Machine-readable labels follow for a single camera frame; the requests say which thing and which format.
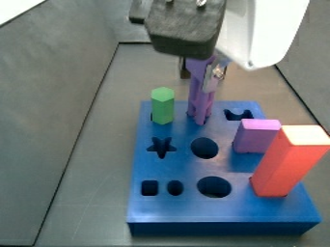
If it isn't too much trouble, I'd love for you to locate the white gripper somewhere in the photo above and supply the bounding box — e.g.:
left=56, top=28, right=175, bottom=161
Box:
left=144, top=0, right=227, bottom=94

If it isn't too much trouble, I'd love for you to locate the purple three prong object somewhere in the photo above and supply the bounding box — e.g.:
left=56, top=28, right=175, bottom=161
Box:
left=186, top=55, right=219, bottom=125

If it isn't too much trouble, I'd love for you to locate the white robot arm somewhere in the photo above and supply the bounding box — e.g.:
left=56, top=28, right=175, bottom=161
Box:
left=144, top=0, right=310, bottom=70

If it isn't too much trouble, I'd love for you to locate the green hexagonal peg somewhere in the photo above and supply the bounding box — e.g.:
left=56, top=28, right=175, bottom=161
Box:
left=151, top=87, right=173, bottom=124

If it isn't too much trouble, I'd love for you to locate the lilac rectangular block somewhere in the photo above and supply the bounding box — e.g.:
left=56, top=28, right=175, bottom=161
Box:
left=232, top=119, right=280, bottom=153

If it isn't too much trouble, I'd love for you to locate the red rectangular block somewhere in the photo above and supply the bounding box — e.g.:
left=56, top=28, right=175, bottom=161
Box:
left=250, top=125, right=330, bottom=197

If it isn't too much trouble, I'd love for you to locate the blue shape sorter block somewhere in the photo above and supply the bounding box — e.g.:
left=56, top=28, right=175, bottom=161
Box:
left=127, top=101, right=320, bottom=236

